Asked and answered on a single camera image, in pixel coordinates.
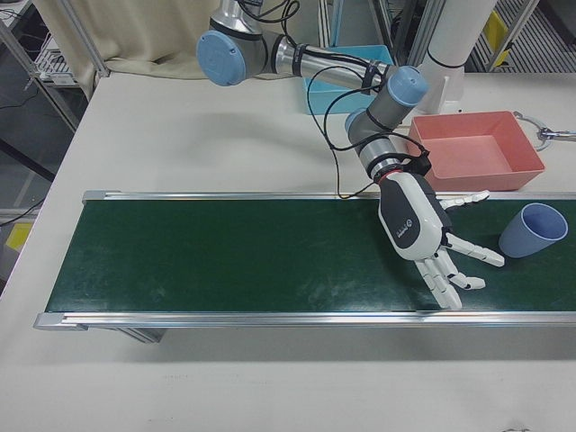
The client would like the white dexterous robot hand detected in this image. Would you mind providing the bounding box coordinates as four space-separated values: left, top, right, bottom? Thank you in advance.
376 171 506 311

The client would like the light blue plastic cup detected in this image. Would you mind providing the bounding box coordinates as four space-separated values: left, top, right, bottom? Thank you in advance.
498 202 569 259

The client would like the pink plastic box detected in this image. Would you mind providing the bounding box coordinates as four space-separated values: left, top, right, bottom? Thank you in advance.
407 111 547 193

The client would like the blue plastic box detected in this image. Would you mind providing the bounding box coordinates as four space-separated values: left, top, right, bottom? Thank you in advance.
298 44 397 116

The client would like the metal reacher grabber tool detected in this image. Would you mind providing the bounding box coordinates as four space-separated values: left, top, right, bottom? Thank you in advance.
514 111 576 152

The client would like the metal roller track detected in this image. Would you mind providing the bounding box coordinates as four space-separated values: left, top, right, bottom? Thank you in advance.
467 0 576 73

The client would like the beige curtain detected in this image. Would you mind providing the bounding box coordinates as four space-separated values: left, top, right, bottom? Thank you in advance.
33 0 226 91

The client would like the slanted aluminium strut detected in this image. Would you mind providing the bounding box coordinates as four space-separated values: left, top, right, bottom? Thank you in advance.
57 0 113 78

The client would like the yellow floor label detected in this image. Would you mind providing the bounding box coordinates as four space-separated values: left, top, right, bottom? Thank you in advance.
7 221 33 249

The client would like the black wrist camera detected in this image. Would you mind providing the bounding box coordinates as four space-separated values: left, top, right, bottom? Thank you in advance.
400 143 432 177

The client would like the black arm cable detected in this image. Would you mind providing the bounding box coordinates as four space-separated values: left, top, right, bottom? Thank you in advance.
238 0 428 200

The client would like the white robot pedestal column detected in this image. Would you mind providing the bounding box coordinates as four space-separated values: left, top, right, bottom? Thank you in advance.
404 0 499 116

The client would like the aluminium frame rack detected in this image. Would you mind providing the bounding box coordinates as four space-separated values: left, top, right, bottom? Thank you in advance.
376 0 446 77

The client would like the green conveyor belt aluminium frame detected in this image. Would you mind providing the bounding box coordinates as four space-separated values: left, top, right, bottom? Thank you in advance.
33 188 576 346

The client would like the aluminium frame post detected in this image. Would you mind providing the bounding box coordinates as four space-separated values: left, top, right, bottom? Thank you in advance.
318 0 344 49

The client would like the white wire rack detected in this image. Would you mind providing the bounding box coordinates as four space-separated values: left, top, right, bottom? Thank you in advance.
33 33 74 86

